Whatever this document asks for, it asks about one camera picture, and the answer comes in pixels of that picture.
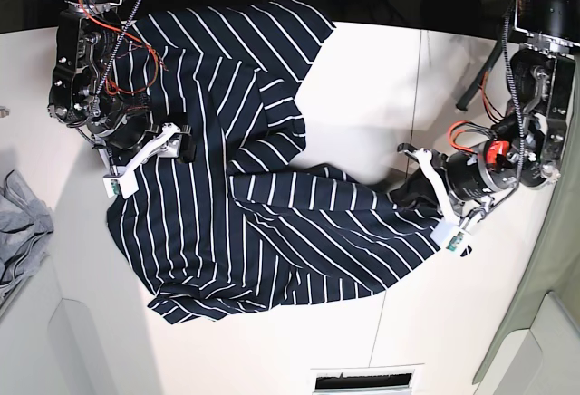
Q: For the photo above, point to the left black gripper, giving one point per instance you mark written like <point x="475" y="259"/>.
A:
<point x="469" y="176"/>

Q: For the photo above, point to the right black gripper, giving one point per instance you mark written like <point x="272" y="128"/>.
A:
<point x="128" y="131"/>

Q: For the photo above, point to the navy white striped t-shirt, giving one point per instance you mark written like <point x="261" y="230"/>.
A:
<point x="238" y="230"/>

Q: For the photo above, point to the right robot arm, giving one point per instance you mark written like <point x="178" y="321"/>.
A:
<point x="90" y="39"/>

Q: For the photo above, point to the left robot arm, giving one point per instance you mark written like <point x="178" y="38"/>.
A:
<point x="525" y="85"/>

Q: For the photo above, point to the black round stool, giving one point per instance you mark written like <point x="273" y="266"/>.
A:
<point x="451" y="16"/>

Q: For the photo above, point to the grey clothes pile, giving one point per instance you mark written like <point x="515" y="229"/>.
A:
<point x="26" y="227"/>

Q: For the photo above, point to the small white edge clip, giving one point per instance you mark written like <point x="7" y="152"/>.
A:
<point x="4" y="112"/>

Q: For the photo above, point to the grey-green side panel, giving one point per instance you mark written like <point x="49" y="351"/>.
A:
<point x="554" y="257"/>

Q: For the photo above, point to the white vent slot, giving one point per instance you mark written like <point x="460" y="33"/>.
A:
<point x="398" y="379"/>

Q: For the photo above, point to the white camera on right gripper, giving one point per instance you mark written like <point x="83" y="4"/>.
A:
<point x="122" y="165"/>

